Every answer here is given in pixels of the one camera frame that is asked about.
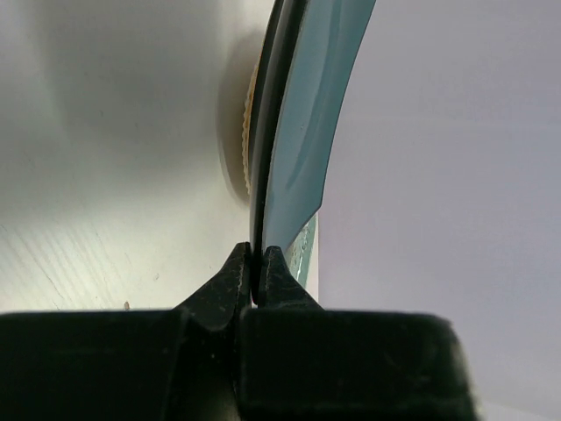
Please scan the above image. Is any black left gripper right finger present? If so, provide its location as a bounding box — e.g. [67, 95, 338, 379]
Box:
[257, 246, 322, 310]

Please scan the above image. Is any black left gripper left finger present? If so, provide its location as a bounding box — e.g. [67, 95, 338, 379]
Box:
[177, 242, 251, 330]

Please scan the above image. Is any dark teal square plate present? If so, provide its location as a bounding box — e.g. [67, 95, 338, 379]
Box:
[249, 1, 374, 305]

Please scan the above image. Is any light teal rectangular plate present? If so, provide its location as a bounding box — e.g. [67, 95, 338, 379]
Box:
[285, 214, 317, 288]

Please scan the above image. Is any orange woven round plate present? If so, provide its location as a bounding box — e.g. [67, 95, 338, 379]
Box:
[242, 62, 259, 195]

